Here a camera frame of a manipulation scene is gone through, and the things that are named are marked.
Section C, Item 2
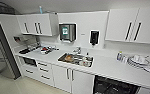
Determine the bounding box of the chrome sink faucet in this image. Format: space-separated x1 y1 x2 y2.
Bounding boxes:
73 46 82 56

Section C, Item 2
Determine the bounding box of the orange bowl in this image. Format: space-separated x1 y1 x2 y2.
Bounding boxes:
64 54 75 63

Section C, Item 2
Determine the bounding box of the small chrome sink knob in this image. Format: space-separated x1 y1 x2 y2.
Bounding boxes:
86 51 91 58

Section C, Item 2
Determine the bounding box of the steel sink basin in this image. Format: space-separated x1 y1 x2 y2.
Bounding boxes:
57 52 95 69

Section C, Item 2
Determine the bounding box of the steel paper towel dispenser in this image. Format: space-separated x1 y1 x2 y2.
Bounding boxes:
58 22 77 44

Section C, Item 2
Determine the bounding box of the white mug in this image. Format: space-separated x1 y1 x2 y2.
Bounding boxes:
81 56 92 67

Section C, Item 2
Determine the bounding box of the dish drying rack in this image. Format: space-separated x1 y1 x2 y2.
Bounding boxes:
37 44 61 56

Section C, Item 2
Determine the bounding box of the white two-door base cabinet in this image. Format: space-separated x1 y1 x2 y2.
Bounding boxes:
51 64 96 94

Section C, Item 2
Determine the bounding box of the blue-label dish soap bottle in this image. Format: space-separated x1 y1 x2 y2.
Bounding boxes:
116 50 124 62

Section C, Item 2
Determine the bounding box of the black built-in microwave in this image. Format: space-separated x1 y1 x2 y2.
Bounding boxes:
22 56 38 67

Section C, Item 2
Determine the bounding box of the blue bottle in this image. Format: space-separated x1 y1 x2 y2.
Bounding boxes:
38 5 45 15

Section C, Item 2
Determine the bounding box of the black counter tray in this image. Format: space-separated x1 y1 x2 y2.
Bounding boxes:
18 48 32 55

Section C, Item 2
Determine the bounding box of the black coffee maker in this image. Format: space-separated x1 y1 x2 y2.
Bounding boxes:
13 34 30 46

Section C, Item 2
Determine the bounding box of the stack of white plates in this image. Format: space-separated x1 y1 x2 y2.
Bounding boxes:
127 54 150 70

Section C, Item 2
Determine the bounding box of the stainless steel refrigerator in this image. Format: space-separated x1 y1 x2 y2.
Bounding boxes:
0 14 22 80

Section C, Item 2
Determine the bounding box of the black wall soap dispenser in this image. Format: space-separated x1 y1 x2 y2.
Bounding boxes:
89 29 100 47

